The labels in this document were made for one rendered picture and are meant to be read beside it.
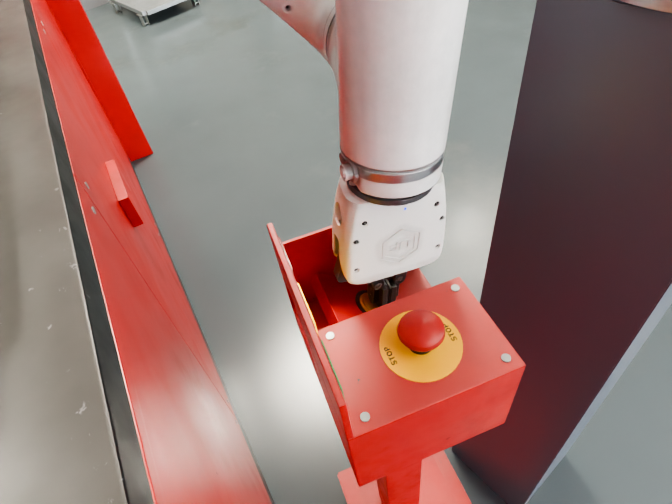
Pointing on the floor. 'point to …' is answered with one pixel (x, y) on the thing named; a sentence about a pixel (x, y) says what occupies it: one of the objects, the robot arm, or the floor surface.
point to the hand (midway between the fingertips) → (382, 289)
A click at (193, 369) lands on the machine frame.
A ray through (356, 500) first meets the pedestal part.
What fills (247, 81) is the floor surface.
